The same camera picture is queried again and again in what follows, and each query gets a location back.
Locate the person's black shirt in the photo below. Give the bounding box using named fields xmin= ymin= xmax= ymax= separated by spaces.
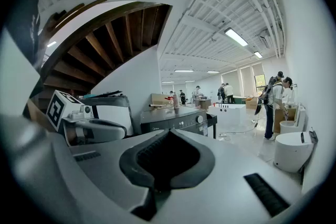
xmin=6 ymin=0 xmax=53 ymax=71

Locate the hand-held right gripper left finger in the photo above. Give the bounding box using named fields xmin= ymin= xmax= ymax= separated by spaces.
xmin=119 ymin=128 xmax=171 ymax=189

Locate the white and black robot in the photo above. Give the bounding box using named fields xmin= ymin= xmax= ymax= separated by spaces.
xmin=78 ymin=90 xmax=135 ymax=137

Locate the round white toilet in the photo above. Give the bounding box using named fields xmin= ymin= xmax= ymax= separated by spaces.
xmin=272 ymin=131 xmax=319 ymax=173

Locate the large open cardboard box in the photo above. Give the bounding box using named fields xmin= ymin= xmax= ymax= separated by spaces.
xmin=151 ymin=93 xmax=175 ymax=111

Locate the white bathtub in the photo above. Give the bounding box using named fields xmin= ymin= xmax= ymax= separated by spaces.
xmin=207 ymin=103 xmax=247 ymax=126

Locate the small cardboard box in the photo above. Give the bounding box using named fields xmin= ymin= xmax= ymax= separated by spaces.
xmin=245 ymin=96 xmax=261 ymax=110

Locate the brown cardboard box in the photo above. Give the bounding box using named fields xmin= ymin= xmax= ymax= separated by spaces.
xmin=272 ymin=107 xmax=297 ymax=134

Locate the window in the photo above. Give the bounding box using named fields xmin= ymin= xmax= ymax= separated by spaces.
xmin=255 ymin=73 xmax=266 ymax=97

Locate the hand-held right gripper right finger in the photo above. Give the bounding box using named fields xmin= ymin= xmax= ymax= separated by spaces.
xmin=156 ymin=128 xmax=216 ymax=190

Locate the black washing machine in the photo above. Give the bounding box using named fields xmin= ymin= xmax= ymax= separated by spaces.
xmin=140 ymin=105 xmax=208 ymax=137

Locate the black metal table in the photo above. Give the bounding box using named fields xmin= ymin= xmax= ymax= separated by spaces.
xmin=207 ymin=112 xmax=218 ymax=140

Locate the ceiling air conditioner vent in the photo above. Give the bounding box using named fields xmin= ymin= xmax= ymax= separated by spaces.
xmin=259 ymin=29 xmax=271 ymax=48

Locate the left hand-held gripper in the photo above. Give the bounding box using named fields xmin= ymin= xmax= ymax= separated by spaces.
xmin=46 ymin=90 xmax=129 ymax=147

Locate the wooden spiral staircase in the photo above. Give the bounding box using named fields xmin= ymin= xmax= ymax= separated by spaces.
xmin=39 ymin=0 xmax=173 ymax=99

